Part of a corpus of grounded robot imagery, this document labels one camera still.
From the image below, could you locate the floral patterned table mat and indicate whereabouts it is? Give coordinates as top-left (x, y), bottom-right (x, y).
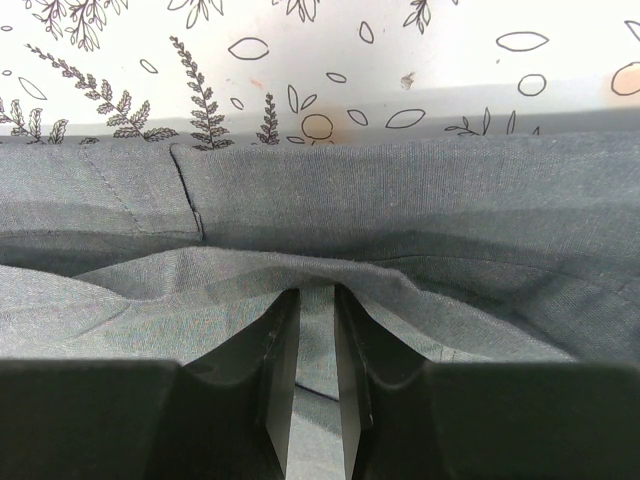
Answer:
top-left (1, 1), bottom-right (639, 150)

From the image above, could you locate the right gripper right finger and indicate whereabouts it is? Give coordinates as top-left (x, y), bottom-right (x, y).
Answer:
top-left (334, 286), bottom-right (639, 479)

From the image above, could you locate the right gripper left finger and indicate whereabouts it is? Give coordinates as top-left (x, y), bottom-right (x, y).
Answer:
top-left (1, 290), bottom-right (300, 479)

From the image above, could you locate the grey long sleeve shirt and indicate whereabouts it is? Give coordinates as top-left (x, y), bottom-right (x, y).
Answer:
top-left (1, 133), bottom-right (639, 479)

